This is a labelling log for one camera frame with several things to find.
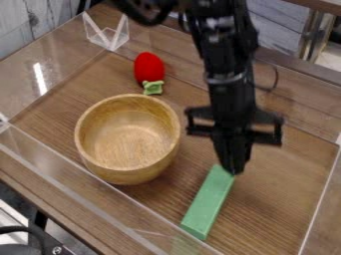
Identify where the red plush strawberry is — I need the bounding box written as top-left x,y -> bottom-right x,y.
133,52 -> 165,96

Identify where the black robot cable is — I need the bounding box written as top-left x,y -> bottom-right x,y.
251,61 -> 280,94

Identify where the metal table leg background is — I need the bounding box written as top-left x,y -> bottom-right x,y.
297,10 -> 335,63

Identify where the clear acrylic corner bracket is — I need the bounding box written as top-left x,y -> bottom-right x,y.
81,12 -> 129,52

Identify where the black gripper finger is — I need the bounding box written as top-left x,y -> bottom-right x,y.
234,133 -> 252,174
211,130 -> 234,174

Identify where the black table frame leg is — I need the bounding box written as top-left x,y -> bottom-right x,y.
28,211 -> 76,255

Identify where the clear acrylic tray wall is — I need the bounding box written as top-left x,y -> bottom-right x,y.
0,114 -> 222,255

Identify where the green rectangular block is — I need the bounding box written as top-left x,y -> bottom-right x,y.
179,165 -> 234,240

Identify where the round wooden bowl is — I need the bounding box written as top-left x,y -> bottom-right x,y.
75,94 -> 180,185

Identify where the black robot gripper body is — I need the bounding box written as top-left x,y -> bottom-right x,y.
183,106 -> 284,146

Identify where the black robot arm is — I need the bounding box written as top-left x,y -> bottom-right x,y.
112,0 -> 283,175

